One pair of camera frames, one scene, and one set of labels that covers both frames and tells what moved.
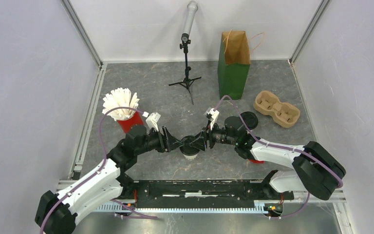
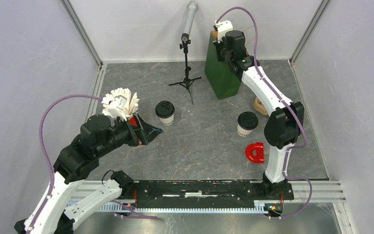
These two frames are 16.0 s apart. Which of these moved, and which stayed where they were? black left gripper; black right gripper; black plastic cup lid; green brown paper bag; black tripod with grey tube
Moved: black left gripper; black right gripper; green brown paper bag
Stayed: black plastic cup lid; black tripod with grey tube
